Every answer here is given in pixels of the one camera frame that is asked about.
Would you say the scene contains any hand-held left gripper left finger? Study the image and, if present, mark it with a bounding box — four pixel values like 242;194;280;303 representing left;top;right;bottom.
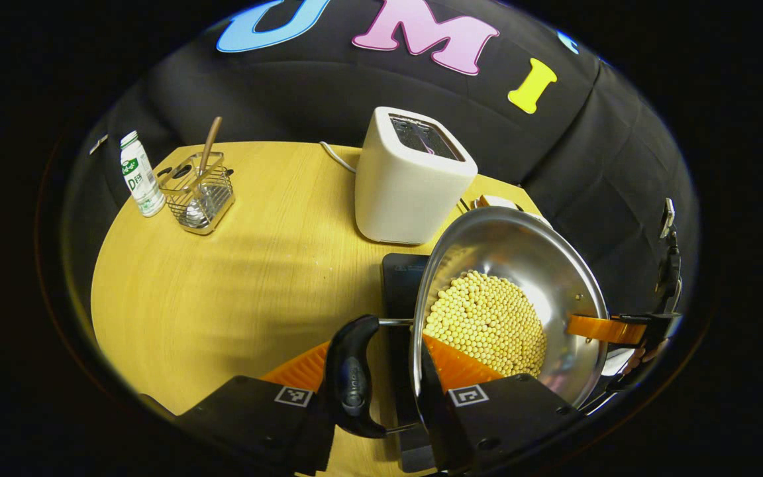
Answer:
173;341;336;476

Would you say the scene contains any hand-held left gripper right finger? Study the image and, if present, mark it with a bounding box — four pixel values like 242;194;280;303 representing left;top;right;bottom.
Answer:
415;335;584;474

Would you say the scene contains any steel pot with black handles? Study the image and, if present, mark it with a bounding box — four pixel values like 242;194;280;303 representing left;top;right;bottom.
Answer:
325;207;611;439

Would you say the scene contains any black induction cooktop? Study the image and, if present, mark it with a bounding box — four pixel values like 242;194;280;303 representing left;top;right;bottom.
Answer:
381;253;438;472

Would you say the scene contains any pile of yellow beans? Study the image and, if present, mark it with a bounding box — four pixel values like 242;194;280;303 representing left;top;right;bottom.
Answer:
423;270;548;377

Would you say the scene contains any sandwich on white plate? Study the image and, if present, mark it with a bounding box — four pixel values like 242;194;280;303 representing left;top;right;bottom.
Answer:
474;194;523;213

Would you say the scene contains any white toaster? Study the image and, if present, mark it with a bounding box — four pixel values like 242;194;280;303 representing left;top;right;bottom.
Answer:
355;107;479;245

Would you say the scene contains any white bottle with green label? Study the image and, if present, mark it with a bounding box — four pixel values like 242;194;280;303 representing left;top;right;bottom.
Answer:
120;131;166;218

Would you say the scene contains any wooden spoon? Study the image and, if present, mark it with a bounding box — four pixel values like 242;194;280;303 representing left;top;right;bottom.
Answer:
197;117;223;176

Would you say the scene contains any wire utensil basket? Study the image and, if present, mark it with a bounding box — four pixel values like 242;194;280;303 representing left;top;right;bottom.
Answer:
158;152;235;236

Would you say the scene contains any white toaster cable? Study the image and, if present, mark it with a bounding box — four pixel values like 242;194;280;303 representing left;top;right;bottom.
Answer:
320;141;360;174

